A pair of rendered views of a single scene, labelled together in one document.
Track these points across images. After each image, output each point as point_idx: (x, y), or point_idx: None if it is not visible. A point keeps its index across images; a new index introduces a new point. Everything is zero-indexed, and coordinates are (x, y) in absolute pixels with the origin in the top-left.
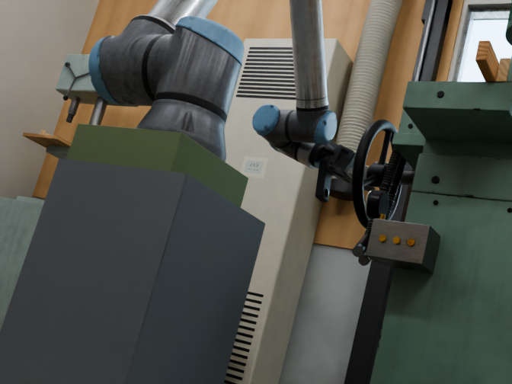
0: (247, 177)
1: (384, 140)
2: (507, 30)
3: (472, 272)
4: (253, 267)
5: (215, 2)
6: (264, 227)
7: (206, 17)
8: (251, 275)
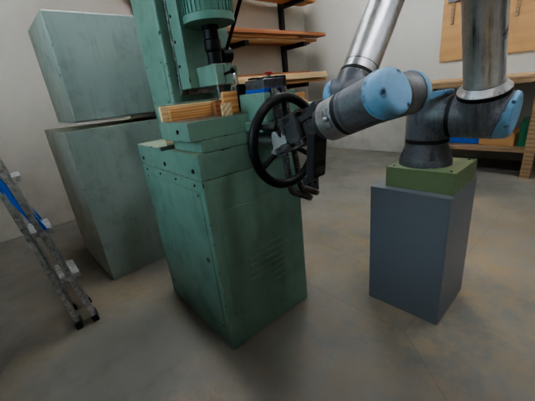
0: (386, 166)
1: (287, 110)
2: (231, 19)
3: None
4: (370, 206)
5: (462, 36)
6: (371, 188)
7: (463, 52)
8: (370, 210)
